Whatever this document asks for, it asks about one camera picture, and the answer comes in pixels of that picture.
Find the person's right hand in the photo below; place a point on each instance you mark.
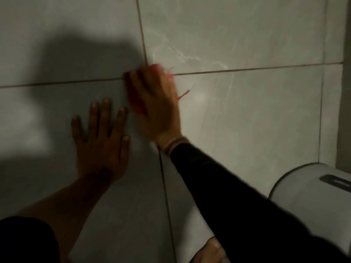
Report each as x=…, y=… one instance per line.
x=160, y=112

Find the person's left hand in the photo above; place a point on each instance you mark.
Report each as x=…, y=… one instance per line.
x=98, y=156

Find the person's right fingers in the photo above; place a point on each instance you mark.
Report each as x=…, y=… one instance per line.
x=144, y=82

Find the person's left thumb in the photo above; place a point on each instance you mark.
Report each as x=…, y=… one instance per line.
x=124, y=152

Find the person's left middle finger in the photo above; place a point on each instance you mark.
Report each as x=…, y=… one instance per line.
x=105, y=116

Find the person's left little finger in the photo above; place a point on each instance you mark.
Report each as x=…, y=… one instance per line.
x=78, y=128

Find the red scrubbing cloth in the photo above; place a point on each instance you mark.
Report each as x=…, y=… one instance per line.
x=135, y=102

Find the person's right forearm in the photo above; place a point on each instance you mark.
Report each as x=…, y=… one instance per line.
x=246, y=210

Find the person's left forearm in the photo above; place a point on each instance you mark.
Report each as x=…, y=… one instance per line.
x=54, y=216

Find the beige wristband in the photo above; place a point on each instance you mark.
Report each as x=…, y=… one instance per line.
x=174, y=144

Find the person's foot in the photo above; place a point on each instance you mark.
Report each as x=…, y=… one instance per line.
x=209, y=251

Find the white toilet tank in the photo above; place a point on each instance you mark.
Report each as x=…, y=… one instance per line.
x=307, y=205

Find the dark flush button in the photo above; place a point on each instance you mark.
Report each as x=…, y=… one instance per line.
x=336, y=183

